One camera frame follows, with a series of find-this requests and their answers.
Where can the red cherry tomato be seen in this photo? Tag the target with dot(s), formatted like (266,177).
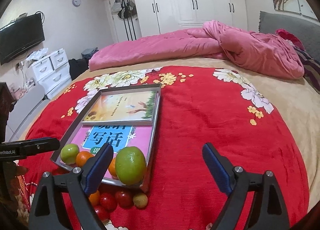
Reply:
(108,202)
(102,213)
(124,198)

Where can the black bag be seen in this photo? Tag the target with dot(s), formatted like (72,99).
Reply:
(77,67)

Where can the large green apple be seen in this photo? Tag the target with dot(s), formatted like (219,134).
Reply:
(130,165)

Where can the pink exercise book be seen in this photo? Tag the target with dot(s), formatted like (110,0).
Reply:
(92,138)

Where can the red floral blanket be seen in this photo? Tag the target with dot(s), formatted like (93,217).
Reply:
(198,105)

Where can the pink quilt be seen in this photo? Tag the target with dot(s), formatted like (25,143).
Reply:
(266,54)

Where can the orange mandarin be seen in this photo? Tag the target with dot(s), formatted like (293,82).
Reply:
(112,168)
(95,198)
(82,157)

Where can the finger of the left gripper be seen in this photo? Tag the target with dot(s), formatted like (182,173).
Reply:
(19,150)

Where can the round wall clock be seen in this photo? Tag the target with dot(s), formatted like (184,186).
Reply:
(76,3)

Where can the grey bed headboard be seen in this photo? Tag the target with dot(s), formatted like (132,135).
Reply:
(306,31)

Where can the white wardrobe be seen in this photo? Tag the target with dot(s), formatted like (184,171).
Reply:
(180,0)

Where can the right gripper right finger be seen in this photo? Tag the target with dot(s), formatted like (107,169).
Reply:
(231,180)

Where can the striped purple pillow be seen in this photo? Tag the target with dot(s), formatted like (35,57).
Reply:
(311,66)

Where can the brown kiwi fruit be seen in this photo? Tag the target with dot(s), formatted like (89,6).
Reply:
(140,200)

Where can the white drawer cabinet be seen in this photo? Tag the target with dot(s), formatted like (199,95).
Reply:
(51,72)

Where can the small green apple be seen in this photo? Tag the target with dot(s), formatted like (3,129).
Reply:
(68,153)

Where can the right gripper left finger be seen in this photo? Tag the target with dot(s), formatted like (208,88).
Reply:
(86,182)

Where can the black television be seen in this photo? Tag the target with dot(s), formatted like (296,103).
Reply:
(21,35)

